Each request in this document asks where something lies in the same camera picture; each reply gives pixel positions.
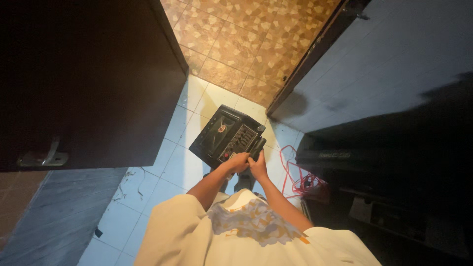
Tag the black portable speaker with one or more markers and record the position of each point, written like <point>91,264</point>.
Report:
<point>228,136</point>

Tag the beige printed t-shirt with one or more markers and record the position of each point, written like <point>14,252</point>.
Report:
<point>240,232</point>

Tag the dark wooden door frame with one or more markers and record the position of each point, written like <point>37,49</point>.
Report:
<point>310,55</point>

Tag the dark wooden door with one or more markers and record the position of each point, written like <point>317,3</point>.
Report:
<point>85,81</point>

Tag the person's left fingers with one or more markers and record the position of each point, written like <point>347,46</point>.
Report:
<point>244,158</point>

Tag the black electronic keyboard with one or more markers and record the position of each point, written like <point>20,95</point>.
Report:
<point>384,162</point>

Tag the person's right hand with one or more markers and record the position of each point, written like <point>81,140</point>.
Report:
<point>258,167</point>

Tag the person's left hand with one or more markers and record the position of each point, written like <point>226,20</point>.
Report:
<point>239,162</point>

